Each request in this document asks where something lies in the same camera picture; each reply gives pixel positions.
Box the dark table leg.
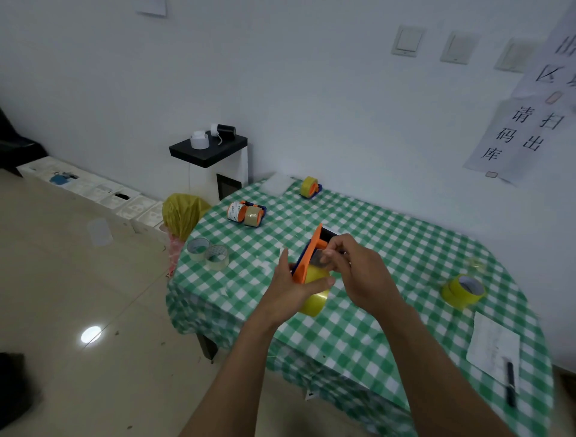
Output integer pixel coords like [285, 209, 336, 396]
[196, 333, 220, 363]

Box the tall yellow tape roll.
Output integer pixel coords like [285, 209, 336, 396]
[440, 274, 488, 310]

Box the person's right hand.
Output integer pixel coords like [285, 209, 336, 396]
[320, 234, 406, 318]

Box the pink plastic bag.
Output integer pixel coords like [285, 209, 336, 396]
[167, 234, 185, 278]

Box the row of white boxes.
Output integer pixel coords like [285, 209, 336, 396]
[17, 156, 170, 244]

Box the person's left forearm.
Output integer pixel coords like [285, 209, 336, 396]
[179, 313, 289, 437]

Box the white wall switch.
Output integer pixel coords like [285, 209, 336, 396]
[391, 25, 425, 58]
[440, 31, 479, 65]
[494, 38, 539, 74]

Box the white cabinet with black top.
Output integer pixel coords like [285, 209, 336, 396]
[169, 133, 250, 206]

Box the beige tape roll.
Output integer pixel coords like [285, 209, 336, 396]
[205, 244, 230, 271]

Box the person's left hand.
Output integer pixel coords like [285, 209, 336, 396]
[259, 248, 336, 332]

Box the white paper wall sign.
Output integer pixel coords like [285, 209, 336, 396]
[511, 8, 576, 113]
[463, 98, 568, 184]

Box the yellow plastic bag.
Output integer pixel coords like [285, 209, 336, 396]
[161, 193, 212, 243]

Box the person's right forearm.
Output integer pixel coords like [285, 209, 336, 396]
[380, 301, 516, 437]

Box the black pen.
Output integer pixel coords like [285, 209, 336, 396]
[506, 358, 517, 408]

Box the white paper sheet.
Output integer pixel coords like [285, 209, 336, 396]
[466, 311, 521, 390]

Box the black chair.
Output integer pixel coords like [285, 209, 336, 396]
[0, 107, 48, 176]

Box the short yellow tape roll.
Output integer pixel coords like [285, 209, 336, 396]
[296, 265, 332, 318]

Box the white foam pad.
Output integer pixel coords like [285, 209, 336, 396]
[260, 173, 296, 197]

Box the green checkered tablecloth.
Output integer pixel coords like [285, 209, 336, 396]
[165, 179, 554, 437]

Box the white printed wall paper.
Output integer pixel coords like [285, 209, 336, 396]
[137, 0, 168, 17]

